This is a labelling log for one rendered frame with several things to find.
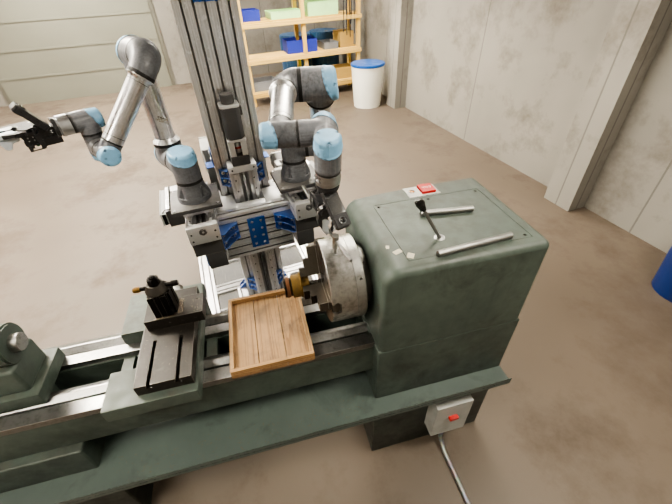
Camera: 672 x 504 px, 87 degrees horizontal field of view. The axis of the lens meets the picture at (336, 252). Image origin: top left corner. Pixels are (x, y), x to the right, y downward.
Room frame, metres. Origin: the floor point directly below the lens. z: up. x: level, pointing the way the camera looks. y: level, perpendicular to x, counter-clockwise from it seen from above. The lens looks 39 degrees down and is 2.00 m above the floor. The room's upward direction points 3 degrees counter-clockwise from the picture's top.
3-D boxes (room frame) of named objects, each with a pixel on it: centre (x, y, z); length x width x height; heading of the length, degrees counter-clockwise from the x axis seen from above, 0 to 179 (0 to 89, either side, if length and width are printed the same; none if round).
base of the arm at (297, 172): (1.65, 0.19, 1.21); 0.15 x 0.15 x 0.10
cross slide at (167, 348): (0.85, 0.63, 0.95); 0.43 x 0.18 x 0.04; 13
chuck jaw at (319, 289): (0.87, 0.06, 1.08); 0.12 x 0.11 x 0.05; 13
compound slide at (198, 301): (0.92, 0.61, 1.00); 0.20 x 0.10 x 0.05; 103
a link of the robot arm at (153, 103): (1.58, 0.74, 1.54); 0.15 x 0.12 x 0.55; 41
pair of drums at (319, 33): (8.33, 0.34, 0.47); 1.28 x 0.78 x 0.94; 110
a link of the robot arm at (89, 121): (1.41, 0.94, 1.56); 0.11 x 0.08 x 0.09; 131
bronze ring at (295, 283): (0.94, 0.15, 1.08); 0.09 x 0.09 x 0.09; 13
